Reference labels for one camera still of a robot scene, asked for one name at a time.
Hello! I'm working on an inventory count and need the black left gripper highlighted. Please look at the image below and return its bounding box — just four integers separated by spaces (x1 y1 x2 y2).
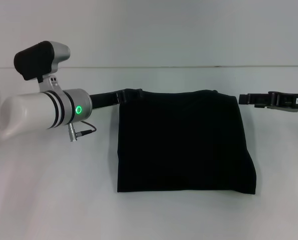
88 88 143 110

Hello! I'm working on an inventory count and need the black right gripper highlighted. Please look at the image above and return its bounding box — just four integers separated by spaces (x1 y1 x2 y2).
238 91 298 114

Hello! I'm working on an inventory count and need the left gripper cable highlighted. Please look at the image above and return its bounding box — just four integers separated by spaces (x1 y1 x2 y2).
67 120 98 143

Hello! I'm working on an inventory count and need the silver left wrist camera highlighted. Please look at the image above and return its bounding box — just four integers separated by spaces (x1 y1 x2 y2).
13 40 72 91

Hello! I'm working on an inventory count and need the black shirt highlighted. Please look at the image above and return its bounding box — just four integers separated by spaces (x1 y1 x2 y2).
116 87 258 195

